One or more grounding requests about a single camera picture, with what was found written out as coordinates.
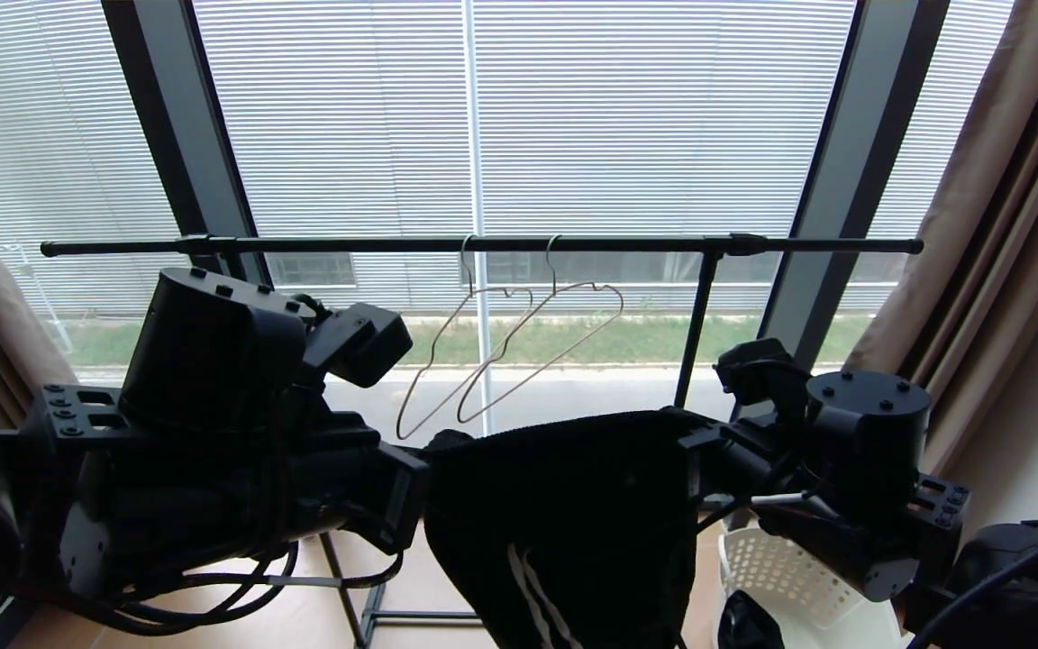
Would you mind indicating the black garment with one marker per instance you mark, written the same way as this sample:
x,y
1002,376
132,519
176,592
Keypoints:
x,y
749,626

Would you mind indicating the black clothes rack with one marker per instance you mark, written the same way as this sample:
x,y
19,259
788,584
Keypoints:
x,y
348,245

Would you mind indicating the black shorts with white stripes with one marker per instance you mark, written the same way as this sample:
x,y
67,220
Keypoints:
x,y
573,505

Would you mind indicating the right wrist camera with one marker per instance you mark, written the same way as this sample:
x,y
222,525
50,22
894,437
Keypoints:
x,y
758,374

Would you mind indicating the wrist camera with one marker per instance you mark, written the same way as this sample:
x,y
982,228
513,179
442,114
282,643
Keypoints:
x,y
758,374
361,342

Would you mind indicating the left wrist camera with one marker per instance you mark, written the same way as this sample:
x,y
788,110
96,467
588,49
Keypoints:
x,y
361,342

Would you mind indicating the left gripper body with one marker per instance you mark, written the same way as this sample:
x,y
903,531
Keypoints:
x,y
366,491

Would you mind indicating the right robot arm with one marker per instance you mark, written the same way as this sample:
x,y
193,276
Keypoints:
x,y
870,442

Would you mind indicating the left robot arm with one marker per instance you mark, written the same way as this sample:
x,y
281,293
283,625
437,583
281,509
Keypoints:
x,y
213,361

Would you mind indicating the white laundry basket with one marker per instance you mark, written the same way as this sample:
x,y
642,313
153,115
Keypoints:
x,y
789,577

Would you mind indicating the pink clothes hanger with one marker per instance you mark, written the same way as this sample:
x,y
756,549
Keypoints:
x,y
472,290
556,293

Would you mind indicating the window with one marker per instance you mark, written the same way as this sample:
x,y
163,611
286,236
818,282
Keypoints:
x,y
618,135

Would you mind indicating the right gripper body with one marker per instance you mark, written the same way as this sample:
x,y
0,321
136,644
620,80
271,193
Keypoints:
x,y
744,469

